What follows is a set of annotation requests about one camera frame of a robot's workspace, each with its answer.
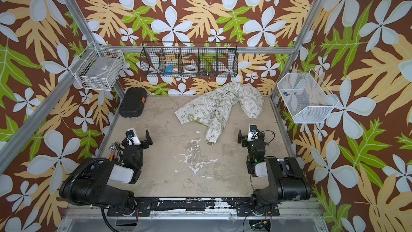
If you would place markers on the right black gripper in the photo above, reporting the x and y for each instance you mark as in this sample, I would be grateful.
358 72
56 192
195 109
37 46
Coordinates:
244 144

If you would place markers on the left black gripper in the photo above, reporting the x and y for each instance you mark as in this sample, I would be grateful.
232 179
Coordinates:
144 144

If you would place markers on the white green printed jacket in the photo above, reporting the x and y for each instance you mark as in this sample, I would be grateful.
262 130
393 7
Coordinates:
213 108

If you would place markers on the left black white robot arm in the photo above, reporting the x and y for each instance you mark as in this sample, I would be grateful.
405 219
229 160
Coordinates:
87 185

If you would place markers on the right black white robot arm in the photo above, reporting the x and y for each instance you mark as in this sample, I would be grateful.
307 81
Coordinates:
286 181

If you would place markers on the black tool case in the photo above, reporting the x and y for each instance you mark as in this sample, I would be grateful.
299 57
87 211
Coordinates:
133 103

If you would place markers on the blue item in basket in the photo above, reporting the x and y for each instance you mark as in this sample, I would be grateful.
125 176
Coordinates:
169 69

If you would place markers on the white mesh basket right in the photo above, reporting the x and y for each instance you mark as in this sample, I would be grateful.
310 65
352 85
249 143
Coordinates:
307 97

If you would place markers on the white tape roll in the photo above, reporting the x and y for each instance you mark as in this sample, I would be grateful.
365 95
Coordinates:
190 68

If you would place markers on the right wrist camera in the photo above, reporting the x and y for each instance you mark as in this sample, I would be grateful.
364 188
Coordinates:
253 133

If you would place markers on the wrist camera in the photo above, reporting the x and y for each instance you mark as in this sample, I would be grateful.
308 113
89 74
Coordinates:
253 133
131 137

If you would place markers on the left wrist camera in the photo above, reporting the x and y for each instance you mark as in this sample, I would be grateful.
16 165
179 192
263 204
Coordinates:
131 137

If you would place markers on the orange handled wrench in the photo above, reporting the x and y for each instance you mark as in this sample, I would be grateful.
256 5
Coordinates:
113 152

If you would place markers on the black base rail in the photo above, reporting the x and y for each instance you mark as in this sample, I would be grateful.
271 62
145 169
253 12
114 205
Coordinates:
239 206

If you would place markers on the black wire wall basket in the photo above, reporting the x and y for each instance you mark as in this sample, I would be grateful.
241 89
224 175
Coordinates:
212 59

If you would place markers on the white wire basket left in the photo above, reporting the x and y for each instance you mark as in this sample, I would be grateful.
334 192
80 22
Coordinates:
99 68

